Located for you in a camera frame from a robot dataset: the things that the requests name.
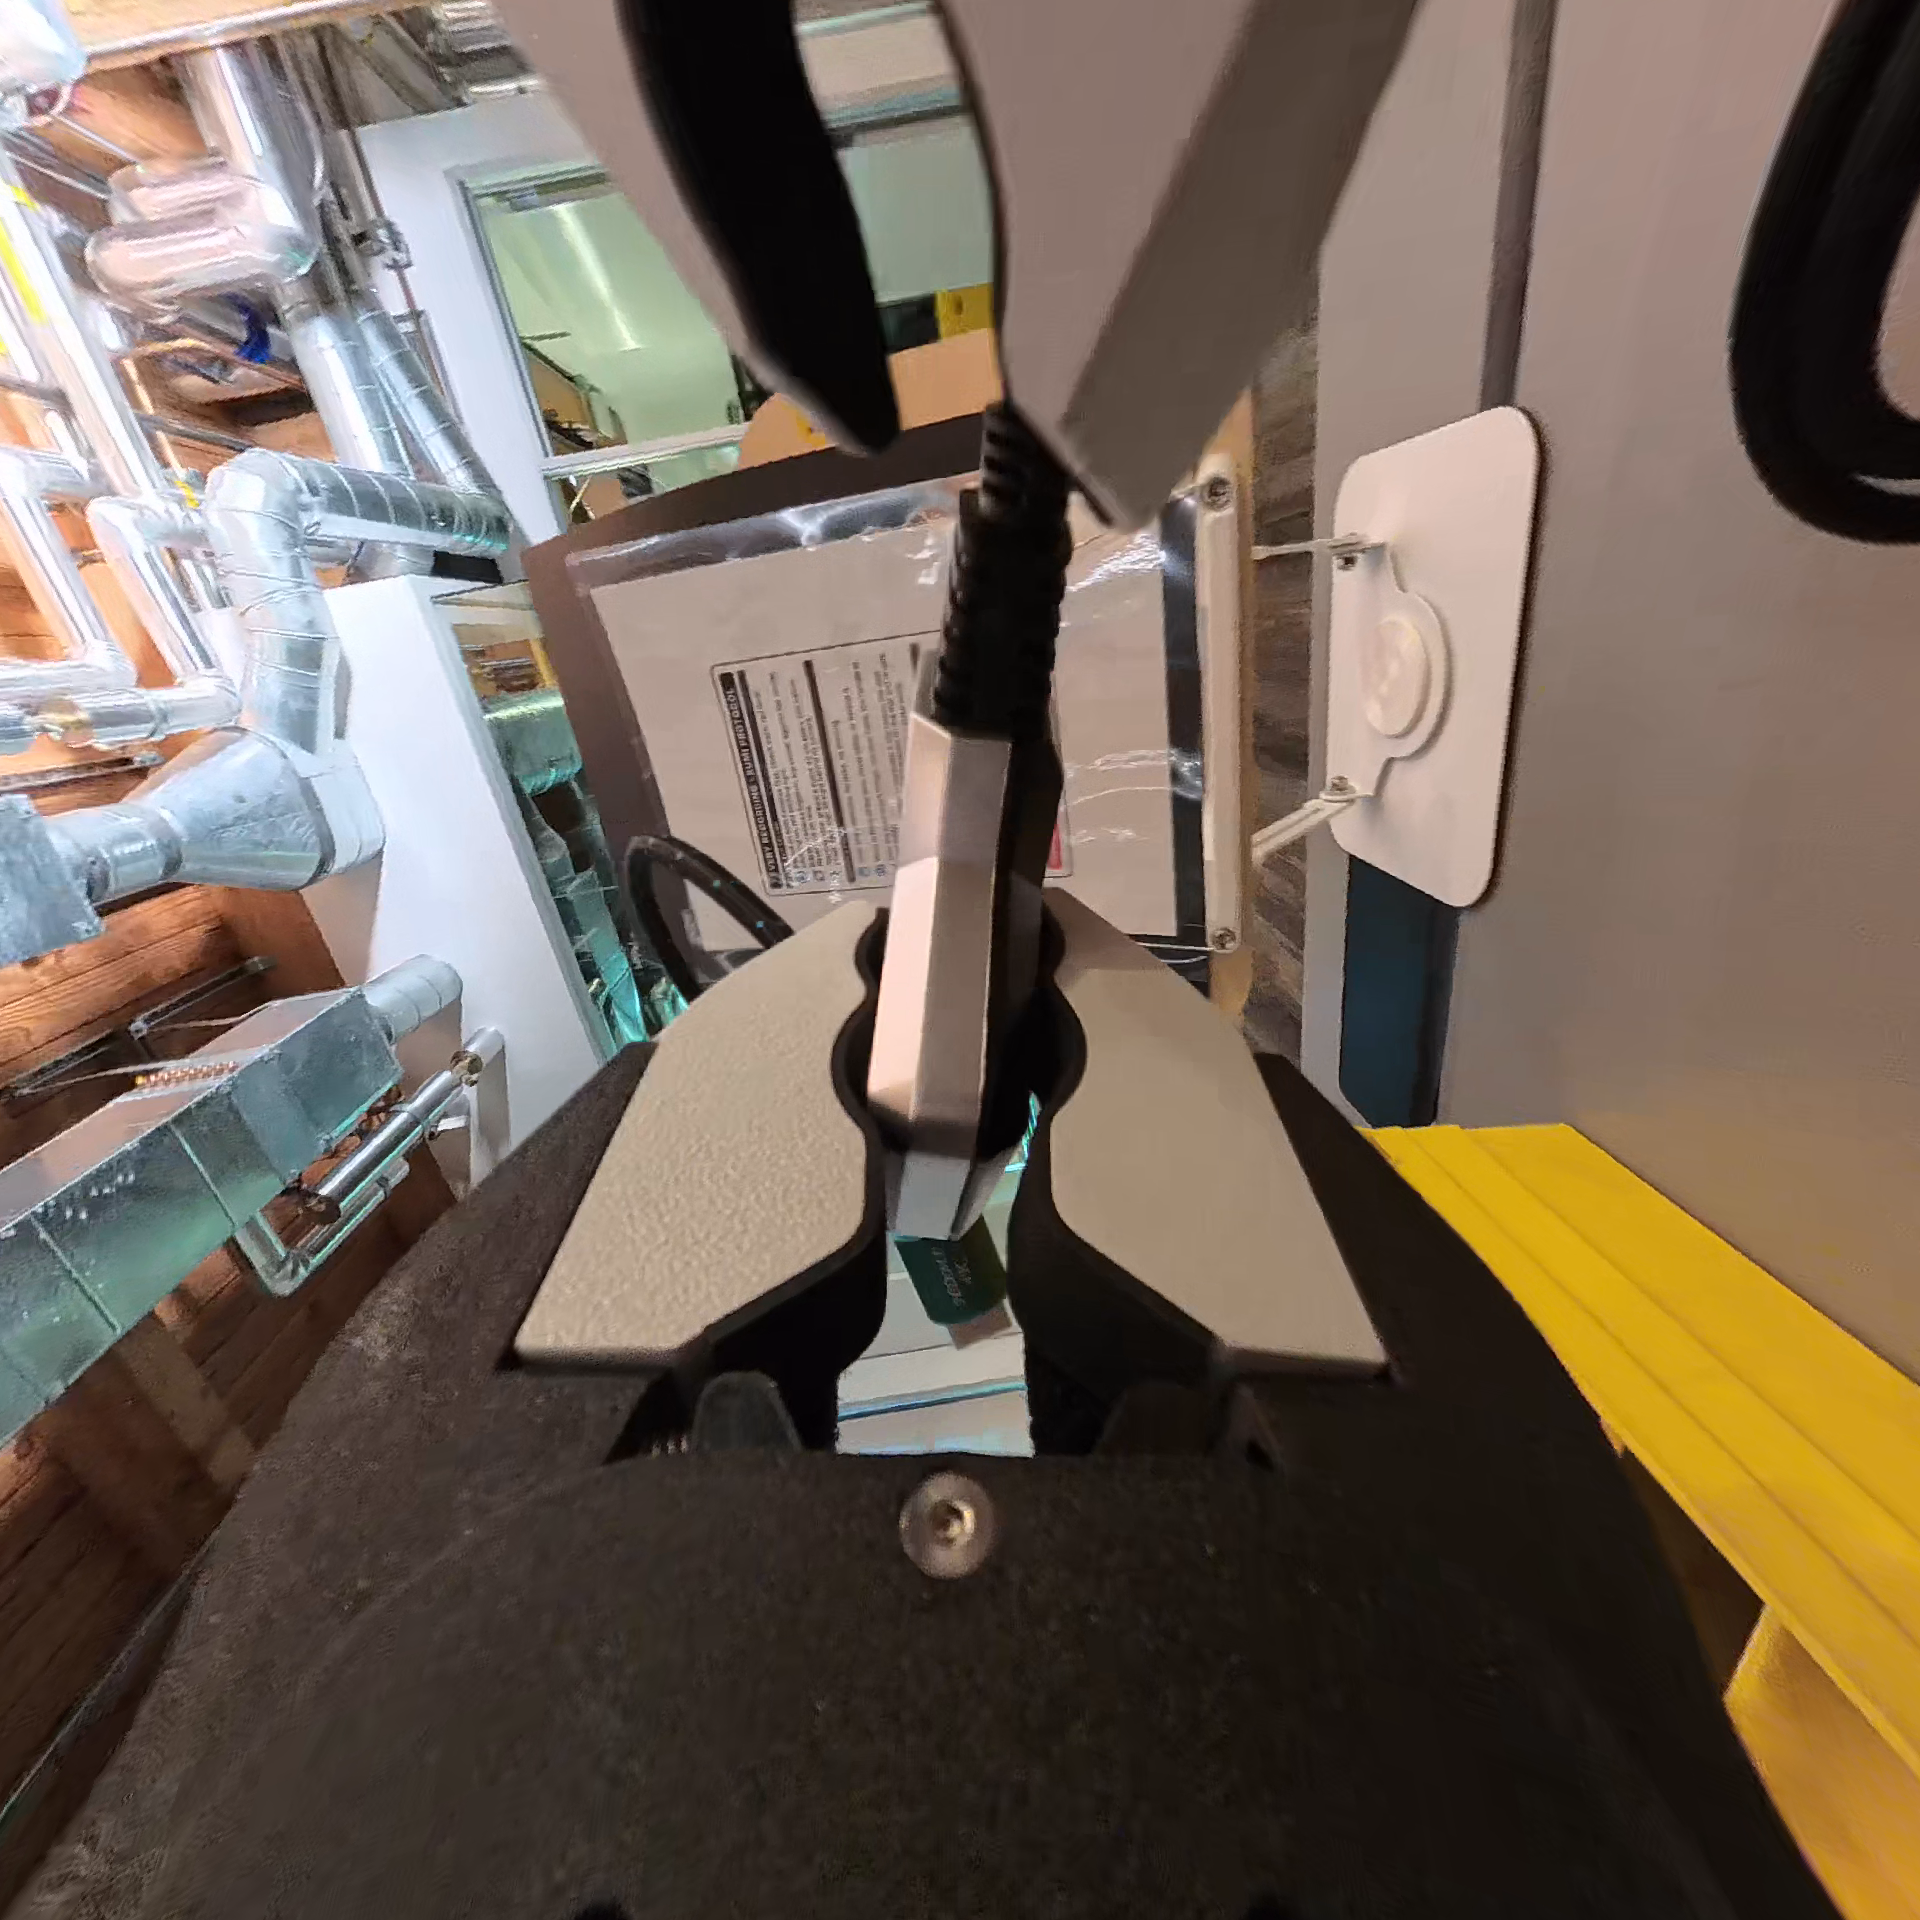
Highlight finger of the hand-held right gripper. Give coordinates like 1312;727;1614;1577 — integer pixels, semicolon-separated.
942;0;1422;530
496;0;905;455

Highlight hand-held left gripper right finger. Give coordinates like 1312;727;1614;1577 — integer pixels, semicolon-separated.
1008;890;1392;1421

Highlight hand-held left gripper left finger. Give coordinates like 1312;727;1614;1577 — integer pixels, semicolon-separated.
510;901;888;1421

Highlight silver hdmi port adapter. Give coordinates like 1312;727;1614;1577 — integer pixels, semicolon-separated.
867;402;1078;1234

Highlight black hdmi cable green plugs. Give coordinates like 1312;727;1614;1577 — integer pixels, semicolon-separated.
621;0;1920;1335

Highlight dark desk pad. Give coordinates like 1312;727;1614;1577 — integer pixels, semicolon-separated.
1340;857;1461;1130

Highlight wooden framed sign board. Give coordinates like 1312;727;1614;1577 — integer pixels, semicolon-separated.
516;394;1260;1039

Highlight laminated instruction sheet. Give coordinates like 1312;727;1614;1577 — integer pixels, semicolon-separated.
566;478;1221;944

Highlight yellow plastic bin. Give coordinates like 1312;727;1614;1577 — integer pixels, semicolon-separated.
1363;1123;1920;1920

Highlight cluster of silver ceiling pipes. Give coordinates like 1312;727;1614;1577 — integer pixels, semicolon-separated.
0;0;518;962

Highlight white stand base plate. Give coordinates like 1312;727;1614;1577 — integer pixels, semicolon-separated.
1241;405;1545;913

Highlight galvanized rectangular duct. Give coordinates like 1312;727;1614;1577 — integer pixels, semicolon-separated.
0;961;470;1442

